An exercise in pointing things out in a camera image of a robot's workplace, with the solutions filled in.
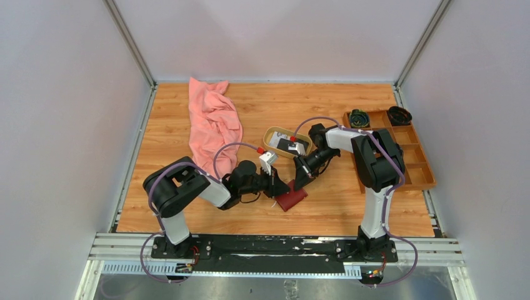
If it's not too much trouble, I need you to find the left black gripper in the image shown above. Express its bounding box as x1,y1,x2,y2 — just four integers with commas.
239,166,291,199

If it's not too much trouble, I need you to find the brown compartment organizer tray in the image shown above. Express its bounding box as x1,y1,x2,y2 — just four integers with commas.
342,109,436,191

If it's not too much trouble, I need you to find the black credit card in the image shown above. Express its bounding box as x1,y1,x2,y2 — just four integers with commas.
276,138,309,155

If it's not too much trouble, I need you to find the pink cloth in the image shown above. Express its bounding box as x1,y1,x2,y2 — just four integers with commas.
188,77,243,177

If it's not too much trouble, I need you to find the black green round cap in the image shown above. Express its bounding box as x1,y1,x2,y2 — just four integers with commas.
349,109,370,128

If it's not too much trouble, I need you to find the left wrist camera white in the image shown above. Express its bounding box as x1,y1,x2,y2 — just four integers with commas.
259,151,278,175

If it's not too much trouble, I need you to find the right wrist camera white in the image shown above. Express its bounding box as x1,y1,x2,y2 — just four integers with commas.
287,136,306,156

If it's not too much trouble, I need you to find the black round cap top right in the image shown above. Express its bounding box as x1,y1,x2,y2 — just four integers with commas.
387,106,413,126

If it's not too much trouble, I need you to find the red leather card holder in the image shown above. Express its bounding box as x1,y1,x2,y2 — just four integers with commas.
275,180,308,212

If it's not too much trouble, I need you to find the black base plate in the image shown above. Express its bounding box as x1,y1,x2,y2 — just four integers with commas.
149,234,398,274

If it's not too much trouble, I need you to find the white VIP card in tray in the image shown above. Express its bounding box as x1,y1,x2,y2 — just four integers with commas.
267,131,290,148

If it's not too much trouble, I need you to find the yellow oval tray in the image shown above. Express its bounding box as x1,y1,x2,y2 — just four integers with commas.
262,126,314,159

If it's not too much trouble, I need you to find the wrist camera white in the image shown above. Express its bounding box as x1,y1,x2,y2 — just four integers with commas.
259,151,278,175
287,136,306,156

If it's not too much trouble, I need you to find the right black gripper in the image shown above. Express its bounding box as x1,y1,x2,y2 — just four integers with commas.
294,148,339,192

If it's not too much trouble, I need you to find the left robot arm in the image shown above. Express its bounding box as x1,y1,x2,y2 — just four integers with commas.
142,156,291,258

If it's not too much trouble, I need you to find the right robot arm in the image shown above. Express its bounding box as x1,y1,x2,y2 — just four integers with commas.
294,123,405,261

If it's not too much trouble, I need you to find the aluminium frame rail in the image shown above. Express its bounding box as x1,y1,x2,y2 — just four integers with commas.
89,234,465,279

